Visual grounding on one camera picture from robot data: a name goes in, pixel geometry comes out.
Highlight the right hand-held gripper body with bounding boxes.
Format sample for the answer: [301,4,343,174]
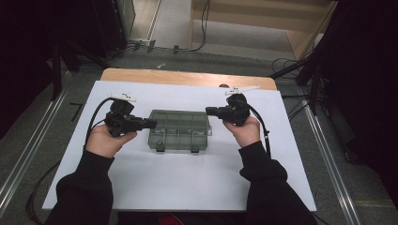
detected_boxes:
[219,84,261,128]

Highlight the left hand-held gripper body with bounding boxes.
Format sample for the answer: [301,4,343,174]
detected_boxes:
[104,92,145,138]

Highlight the clear grey plastic organizer box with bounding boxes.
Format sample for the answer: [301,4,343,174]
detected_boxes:
[147,109,213,154]

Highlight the person's right hand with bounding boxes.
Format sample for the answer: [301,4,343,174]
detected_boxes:
[222,115,262,148]

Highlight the person's left hand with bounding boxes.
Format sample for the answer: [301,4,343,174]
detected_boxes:
[84,124,139,158]

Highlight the black metal stand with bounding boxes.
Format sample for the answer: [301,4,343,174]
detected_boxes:
[51,37,111,101]
[270,46,332,115]

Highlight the power strip with plugs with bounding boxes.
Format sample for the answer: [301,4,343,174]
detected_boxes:
[128,37,158,53]

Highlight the wooden shelf unit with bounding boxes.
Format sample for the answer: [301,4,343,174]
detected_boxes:
[189,0,339,61]

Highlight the black cabinet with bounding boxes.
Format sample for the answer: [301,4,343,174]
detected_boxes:
[90,0,136,60]

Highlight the dark curtain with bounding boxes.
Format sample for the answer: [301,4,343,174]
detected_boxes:
[0,0,95,139]
[315,0,398,207]

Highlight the left hand-held gripper black cable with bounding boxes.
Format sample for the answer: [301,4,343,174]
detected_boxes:
[84,97,115,148]

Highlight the hand-held gripper black cable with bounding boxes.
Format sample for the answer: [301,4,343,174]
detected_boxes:
[243,99,272,158]
[84,97,115,148]

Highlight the right hand-held gripper black cable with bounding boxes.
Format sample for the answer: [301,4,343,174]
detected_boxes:
[243,99,272,158]

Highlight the black floor cable bundle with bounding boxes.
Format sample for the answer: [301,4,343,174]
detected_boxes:
[270,57,314,121]

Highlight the hanging black cables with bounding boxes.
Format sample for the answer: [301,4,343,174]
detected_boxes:
[173,0,211,54]

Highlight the metal floor rail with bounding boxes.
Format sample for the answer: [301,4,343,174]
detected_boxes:
[0,71,71,217]
[299,93,362,225]

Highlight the black cable on floor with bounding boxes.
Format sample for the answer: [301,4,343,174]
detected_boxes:
[26,160,62,225]

